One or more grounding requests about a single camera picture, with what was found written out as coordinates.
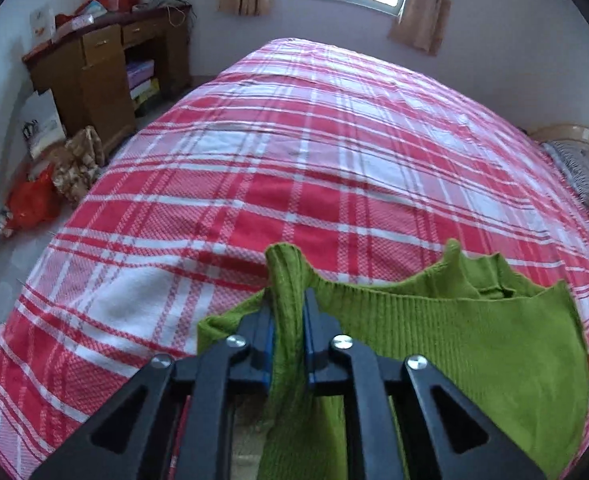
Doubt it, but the yellow white flat box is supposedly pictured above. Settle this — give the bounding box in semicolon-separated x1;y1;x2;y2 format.
130;79;161;111

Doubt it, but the white printed card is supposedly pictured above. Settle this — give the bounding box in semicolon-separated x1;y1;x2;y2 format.
29;6;56;48

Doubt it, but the brown wooden desk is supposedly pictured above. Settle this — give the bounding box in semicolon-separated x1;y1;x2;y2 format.
22;2;194;158

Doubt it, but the red flat box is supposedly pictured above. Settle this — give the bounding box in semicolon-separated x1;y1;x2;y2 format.
54;12;95;31

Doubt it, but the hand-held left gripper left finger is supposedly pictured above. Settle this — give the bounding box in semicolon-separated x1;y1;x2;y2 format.
29;287;280;480

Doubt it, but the brown patterned bag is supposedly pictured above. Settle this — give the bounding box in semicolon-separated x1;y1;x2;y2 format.
52;126;106;203

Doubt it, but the red plastic bag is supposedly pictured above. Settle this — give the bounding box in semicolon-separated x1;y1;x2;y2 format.
5;162;62;233

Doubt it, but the purple flat box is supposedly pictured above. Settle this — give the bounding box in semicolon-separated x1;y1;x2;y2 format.
125;59;155;86

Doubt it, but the white paper bag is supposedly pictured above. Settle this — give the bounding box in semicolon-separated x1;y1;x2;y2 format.
22;89;68;161

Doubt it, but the bed with red plaid sheet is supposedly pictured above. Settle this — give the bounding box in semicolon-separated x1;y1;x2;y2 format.
0;37;589;480

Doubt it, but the green orange striped knit sweater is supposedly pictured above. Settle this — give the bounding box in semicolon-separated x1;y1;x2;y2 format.
197;239;589;480

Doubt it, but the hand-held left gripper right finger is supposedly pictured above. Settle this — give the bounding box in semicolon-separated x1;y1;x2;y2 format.
301;287;547;480

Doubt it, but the cream wooden headboard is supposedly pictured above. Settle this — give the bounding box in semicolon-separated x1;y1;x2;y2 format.
527;117;589;236

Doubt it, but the grey patterned pillow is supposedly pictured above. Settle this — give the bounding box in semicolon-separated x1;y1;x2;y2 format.
541;140;589;233

